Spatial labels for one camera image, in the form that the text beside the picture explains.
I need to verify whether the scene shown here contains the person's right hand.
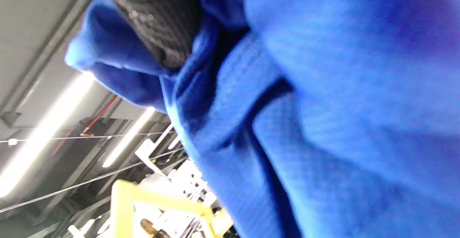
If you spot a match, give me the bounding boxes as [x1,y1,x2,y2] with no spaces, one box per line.
[83,0,203,69]

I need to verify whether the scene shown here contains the light wooden book rack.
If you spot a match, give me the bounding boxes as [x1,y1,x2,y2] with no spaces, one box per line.
[110,180,234,238]

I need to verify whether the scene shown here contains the blue mesh t-shirt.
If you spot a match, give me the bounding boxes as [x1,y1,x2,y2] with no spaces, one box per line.
[65,0,460,238]

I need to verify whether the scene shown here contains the red ceiling pipe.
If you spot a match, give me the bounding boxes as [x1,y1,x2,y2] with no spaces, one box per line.
[50,96,119,157]

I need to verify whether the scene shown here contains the long ceiling light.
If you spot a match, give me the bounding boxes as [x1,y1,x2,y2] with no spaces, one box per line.
[102,107,156,168]
[0,72,96,198]

